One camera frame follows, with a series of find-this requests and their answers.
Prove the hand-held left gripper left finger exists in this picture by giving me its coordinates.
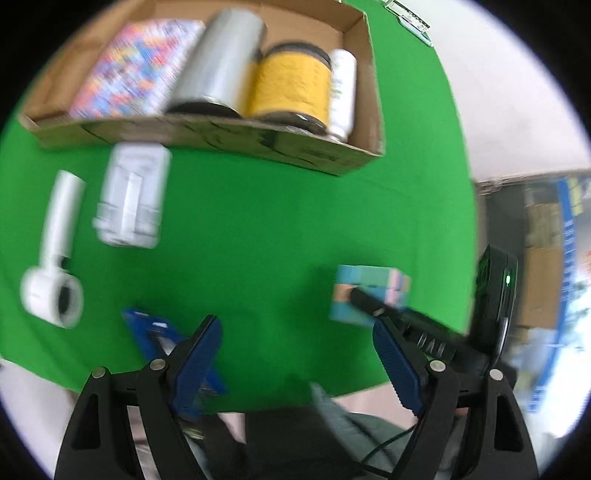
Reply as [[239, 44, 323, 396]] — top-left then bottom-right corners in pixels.
[[54, 315, 223, 480]]

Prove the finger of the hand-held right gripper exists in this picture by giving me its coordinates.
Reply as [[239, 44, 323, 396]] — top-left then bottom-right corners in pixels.
[[348, 287, 488, 370]]

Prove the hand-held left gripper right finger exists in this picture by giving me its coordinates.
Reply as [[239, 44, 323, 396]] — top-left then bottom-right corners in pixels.
[[372, 318, 540, 480]]

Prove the pastel colour block cube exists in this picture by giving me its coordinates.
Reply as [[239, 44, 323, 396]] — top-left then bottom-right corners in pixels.
[[329, 264, 412, 328]]

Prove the brown cardboard box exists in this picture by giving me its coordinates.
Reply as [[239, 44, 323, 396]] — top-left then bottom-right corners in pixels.
[[17, 0, 387, 176]]

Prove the white bottle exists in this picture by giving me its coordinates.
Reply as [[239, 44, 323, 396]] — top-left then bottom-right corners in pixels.
[[326, 48, 359, 143]]

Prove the yellow jar black lid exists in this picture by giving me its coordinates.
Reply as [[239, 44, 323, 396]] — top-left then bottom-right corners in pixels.
[[244, 41, 334, 135]]

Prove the colourful board game box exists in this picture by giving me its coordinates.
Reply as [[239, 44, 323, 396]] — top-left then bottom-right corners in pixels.
[[68, 19, 206, 120]]

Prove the silver metal cylinder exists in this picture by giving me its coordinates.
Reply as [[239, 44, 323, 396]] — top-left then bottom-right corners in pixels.
[[165, 9, 269, 119]]

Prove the background cardboard box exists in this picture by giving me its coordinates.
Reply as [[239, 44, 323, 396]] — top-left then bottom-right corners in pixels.
[[516, 247, 565, 329]]

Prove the blue plastic clamp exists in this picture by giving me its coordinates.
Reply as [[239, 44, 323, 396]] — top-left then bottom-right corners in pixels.
[[121, 306, 230, 398]]

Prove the blue storage shelf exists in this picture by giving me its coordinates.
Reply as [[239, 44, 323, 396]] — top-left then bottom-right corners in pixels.
[[526, 176, 591, 418]]

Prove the green tablecloth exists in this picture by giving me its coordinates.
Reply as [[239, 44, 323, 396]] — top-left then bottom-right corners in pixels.
[[0, 0, 479, 414]]

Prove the white boxy plastic device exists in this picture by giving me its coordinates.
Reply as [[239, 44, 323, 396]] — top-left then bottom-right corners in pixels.
[[92, 142, 173, 250]]

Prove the white handheld device round head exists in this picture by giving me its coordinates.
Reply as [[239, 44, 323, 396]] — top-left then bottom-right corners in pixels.
[[19, 169, 88, 330]]

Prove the white flat object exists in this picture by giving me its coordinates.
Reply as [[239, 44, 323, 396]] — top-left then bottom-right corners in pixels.
[[385, 0, 433, 47]]

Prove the black cable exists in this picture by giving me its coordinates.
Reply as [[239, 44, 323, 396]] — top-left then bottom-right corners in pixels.
[[359, 424, 419, 477]]

